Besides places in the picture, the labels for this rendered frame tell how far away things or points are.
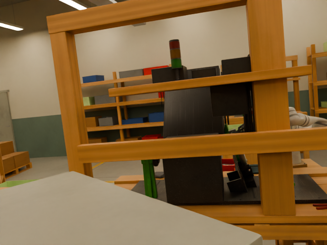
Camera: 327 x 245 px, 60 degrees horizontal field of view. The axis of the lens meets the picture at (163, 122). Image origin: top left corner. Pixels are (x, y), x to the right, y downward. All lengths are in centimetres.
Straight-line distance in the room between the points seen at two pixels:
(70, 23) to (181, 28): 611
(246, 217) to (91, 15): 121
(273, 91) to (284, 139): 22
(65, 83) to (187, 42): 609
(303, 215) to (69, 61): 133
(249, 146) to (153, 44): 654
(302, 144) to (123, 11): 100
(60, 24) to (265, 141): 113
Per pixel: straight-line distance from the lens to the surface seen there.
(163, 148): 134
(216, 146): 130
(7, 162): 743
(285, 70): 131
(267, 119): 134
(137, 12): 143
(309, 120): 179
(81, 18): 154
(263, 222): 147
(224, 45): 734
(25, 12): 973
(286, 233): 151
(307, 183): 185
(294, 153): 234
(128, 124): 731
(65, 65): 155
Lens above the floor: 148
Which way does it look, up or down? 5 degrees down
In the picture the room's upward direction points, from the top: 6 degrees counter-clockwise
